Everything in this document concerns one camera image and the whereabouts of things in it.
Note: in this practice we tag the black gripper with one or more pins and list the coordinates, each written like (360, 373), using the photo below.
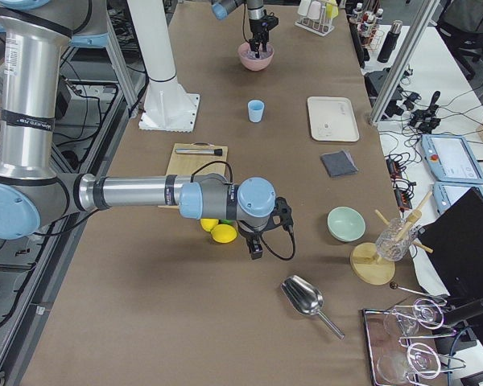
(247, 233)
(256, 26)

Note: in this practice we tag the pile of ice cubes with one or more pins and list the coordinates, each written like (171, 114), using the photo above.
(248, 54)

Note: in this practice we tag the light blue cup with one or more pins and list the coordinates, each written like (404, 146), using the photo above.
(255, 110)

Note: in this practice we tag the wooden cup tree stand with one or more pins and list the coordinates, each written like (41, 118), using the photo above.
(374, 262)

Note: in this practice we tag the pink bowl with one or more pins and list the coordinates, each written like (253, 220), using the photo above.
(255, 65)

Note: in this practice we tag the yellow lemon outer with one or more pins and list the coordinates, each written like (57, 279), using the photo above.
(224, 233)

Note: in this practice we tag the yellow lemon near board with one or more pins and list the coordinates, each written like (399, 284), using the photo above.
(208, 224)

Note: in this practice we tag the white bottle rack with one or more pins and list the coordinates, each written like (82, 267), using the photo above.
(317, 16)

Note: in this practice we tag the silver metal scoop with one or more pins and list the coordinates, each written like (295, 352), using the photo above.
(308, 300)

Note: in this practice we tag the mint green bowl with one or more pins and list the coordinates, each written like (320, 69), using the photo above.
(346, 224)

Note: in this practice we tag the steel muddler black tip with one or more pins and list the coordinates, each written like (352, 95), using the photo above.
(207, 152)

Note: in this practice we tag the cream rabbit tray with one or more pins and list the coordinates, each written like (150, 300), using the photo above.
(332, 119)

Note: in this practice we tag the bamboo cutting board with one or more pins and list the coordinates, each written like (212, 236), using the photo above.
(186, 164)

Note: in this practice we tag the grey folded cloth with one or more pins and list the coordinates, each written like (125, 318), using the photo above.
(339, 163)

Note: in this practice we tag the black thermos bottle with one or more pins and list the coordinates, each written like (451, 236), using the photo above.
(390, 41)

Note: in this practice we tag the clear textured glass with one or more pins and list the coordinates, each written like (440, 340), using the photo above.
(389, 246)

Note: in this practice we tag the mirrored metal tray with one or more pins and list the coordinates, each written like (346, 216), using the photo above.
(382, 346)

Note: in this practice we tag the blue teach pendant lower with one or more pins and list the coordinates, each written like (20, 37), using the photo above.
(446, 194)

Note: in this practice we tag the blue teach pendant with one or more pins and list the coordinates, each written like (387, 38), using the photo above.
(446, 194)
(450, 159)

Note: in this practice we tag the black monitor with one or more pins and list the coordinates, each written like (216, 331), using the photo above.
(456, 238)

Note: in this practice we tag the blue teach pendant upper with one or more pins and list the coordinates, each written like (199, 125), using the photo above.
(450, 159)

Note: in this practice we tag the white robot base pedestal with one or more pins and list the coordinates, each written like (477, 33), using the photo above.
(167, 105)

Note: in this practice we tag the aluminium frame post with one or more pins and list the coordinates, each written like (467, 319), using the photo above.
(402, 59)

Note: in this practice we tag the wire glass rack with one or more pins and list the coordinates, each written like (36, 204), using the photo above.
(429, 313)

